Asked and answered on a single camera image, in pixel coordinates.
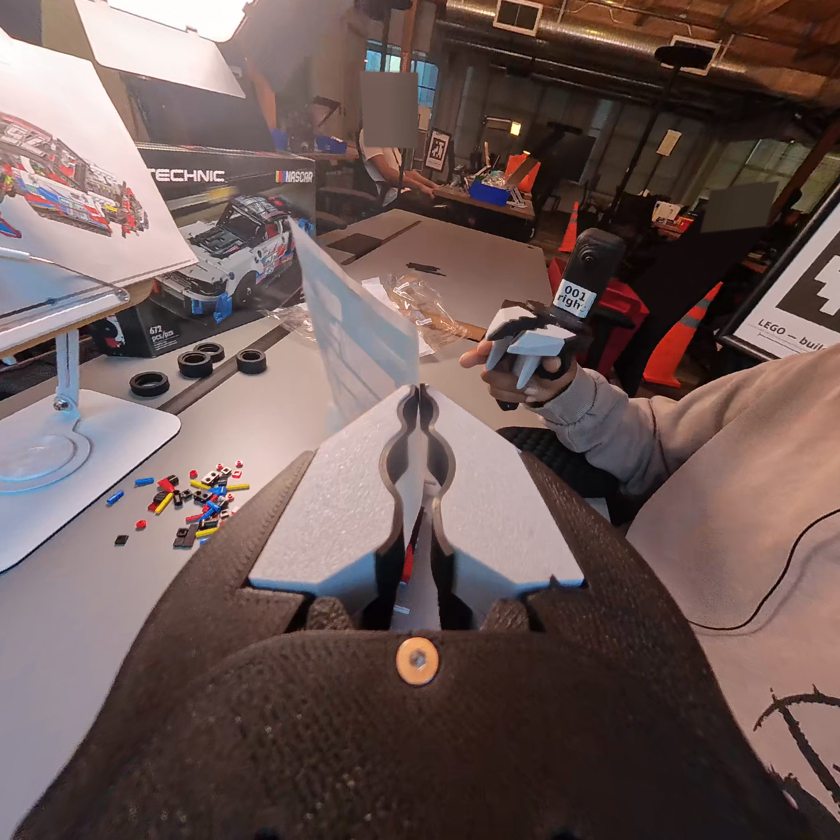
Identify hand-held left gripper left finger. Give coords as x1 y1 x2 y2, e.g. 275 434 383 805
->
247 382 422 632

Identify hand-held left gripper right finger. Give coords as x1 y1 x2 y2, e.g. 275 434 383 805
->
420 384 586 631

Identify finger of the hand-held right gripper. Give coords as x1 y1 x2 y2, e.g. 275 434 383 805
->
484 307 537 373
514 327 578 391

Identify lego sticker sheet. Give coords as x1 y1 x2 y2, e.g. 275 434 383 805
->
287 218 435 552

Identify person's right forearm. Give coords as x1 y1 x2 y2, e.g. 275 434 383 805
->
533 364 723 503

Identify pile of colourful lego pieces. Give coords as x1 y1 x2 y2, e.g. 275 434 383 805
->
105 459 252 549

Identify black lego set box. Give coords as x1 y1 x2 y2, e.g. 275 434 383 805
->
88 141 317 358

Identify lego instruction booklet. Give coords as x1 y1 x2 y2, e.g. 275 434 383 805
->
0 28 199 342

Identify person's right hand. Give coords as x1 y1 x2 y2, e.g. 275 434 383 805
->
459 338 573 404

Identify red plastic crate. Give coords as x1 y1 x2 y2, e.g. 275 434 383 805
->
548 256 651 332

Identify crumpled clear plastic bags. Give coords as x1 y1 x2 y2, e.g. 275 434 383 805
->
259 272 470 358

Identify black mesh armrest pad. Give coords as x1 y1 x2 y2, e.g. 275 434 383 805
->
495 425 641 526

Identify large orange traffic cone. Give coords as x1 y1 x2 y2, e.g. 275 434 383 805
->
643 282 723 389

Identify framed black white tag sign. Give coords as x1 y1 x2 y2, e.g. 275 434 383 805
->
715 184 840 362

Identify black light stand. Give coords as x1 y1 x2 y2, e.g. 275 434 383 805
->
613 45 715 217

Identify white book stand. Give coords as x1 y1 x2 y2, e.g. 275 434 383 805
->
0 246 182 573

